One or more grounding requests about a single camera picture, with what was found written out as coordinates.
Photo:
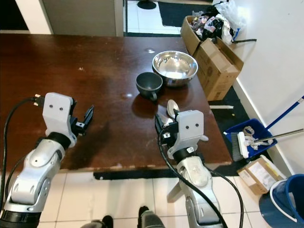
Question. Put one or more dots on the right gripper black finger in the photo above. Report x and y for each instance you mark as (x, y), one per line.
(160, 124)

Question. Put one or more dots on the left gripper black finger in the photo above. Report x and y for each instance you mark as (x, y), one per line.
(78, 116)
(89, 117)

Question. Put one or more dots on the silver metal spoon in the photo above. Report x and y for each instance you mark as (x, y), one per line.
(173, 108)

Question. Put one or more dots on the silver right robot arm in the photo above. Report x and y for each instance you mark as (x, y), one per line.
(199, 185)

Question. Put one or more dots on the dark grey ceramic cup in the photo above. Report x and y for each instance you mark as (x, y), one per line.
(148, 84)

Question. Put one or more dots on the dark wooden table leg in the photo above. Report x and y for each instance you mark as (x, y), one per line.
(176, 189)

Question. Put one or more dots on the stainless steel bowl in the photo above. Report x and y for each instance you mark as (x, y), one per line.
(175, 67)

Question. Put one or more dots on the closed brown cardboard box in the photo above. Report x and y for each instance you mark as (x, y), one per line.
(216, 71)

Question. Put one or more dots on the robot right leg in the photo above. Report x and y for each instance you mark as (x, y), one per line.
(154, 219)

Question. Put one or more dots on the robot leg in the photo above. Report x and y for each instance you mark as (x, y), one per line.
(99, 223)
(154, 219)

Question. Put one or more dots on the open cardboard box with trash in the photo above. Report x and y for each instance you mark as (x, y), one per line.
(190, 31)

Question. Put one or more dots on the robot left leg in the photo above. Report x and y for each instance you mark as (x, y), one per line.
(99, 223)

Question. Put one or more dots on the small labelled cardboard box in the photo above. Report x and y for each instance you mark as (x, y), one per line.
(261, 175)

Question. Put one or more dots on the small black door mat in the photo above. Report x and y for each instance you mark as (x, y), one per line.
(175, 13)

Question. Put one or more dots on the round black stand base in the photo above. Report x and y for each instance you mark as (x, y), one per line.
(146, 4)

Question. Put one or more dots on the white plastic bag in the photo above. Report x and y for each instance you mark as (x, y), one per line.
(230, 13)

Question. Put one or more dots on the blue plastic bucket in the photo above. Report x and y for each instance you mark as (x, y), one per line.
(282, 209)

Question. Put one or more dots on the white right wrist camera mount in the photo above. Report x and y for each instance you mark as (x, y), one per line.
(190, 129)

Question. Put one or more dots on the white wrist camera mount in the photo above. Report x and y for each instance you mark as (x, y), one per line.
(57, 114)
(190, 129)

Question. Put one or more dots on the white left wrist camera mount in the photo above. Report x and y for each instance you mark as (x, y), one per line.
(57, 114)

